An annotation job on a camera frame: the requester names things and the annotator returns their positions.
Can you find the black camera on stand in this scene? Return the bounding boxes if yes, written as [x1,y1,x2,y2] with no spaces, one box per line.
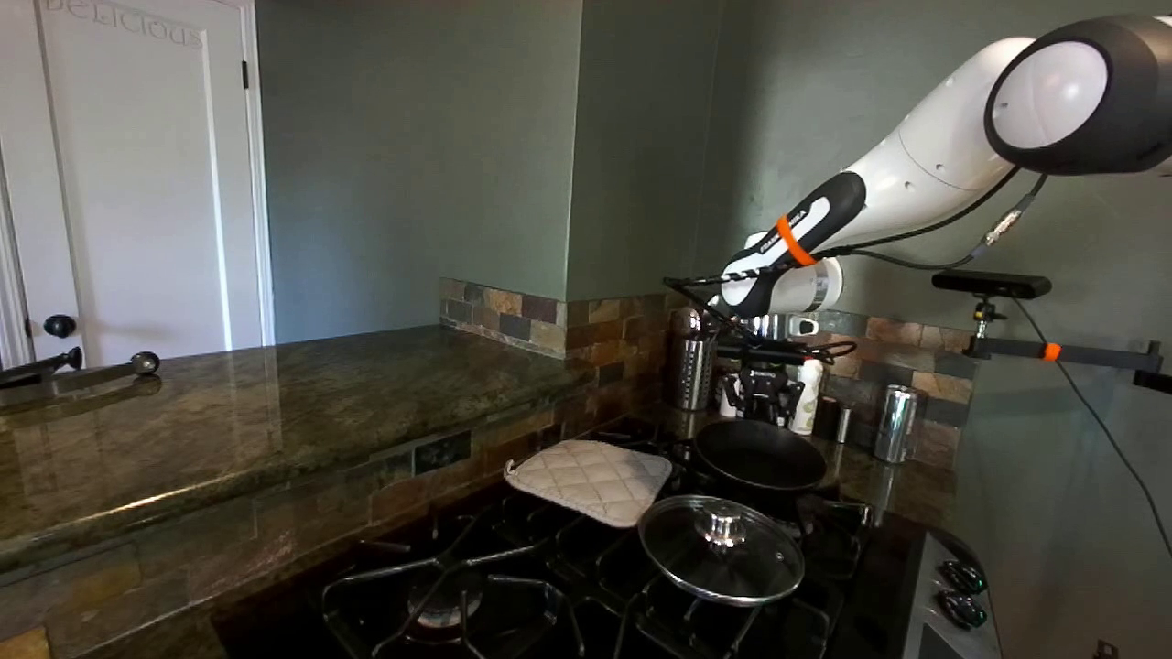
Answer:
[932,268,1172,397]

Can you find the silver shaker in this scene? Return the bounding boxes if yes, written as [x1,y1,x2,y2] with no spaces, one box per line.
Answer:
[678,337,711,409]

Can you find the granite raised counter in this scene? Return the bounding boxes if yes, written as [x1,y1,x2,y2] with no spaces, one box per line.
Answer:
[0,328,585,573]

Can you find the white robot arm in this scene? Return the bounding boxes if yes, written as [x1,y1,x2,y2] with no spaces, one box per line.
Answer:
[711,15,1172,318]

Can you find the black ice cream scoop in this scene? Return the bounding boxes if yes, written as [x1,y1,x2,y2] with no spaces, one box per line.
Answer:
[0,350,161,391]

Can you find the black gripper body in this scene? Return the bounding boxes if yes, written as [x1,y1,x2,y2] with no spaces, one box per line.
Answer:
[718,328,826,420]

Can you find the black frying pan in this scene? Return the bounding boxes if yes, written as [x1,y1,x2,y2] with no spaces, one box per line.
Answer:
[698,420,828,494]

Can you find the white quilted pot holder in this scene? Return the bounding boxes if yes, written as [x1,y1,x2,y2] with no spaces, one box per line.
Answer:
[507,441,676,529]

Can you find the silver metal can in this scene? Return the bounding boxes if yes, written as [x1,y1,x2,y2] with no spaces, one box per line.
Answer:
[877,386,919,464]

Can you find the white bottle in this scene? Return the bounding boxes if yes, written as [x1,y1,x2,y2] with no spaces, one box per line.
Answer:
[788,359,826,435]

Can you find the white door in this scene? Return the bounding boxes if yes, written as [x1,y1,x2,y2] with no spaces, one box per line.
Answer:
[0,0,277,367]

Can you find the glass lid with knob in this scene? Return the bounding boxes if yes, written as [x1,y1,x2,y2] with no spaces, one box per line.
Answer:
[638,494,805,607]

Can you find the black gas stove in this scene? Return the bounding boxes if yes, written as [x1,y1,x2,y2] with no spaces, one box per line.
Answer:
[218,428,1002,659]

